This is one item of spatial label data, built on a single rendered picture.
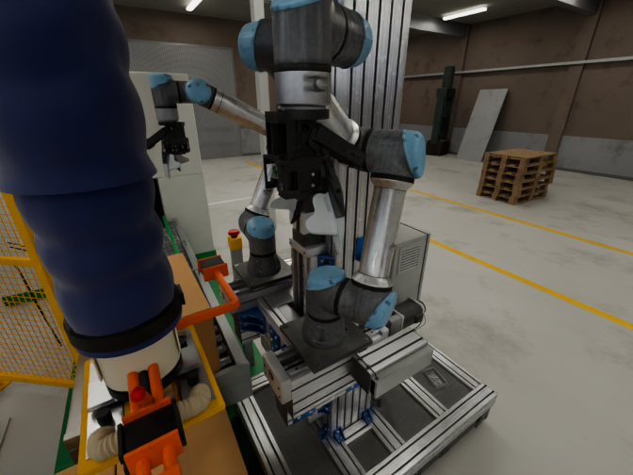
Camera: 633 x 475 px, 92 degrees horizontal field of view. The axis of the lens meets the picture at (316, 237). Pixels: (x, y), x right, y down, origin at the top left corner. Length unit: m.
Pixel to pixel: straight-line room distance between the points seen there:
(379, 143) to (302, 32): 0.45
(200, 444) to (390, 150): 1.24
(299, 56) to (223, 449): 1.31
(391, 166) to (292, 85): 0.43
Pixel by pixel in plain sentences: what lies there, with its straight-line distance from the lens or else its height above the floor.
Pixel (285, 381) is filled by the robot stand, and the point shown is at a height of 0.99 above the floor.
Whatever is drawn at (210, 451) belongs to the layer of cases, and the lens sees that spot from 1.43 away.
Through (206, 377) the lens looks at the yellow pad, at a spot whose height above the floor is 1.07.
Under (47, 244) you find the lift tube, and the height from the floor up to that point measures 1.50.
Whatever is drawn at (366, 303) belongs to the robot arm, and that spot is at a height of 1.24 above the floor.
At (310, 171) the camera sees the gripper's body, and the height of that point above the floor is 1.64.
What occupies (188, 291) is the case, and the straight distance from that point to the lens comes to 1.50.
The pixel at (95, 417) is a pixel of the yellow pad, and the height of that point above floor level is 1.07.
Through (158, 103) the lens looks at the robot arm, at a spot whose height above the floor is 1.72.
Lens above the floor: 1.73
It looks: 24 degrees down
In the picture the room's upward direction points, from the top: straight up
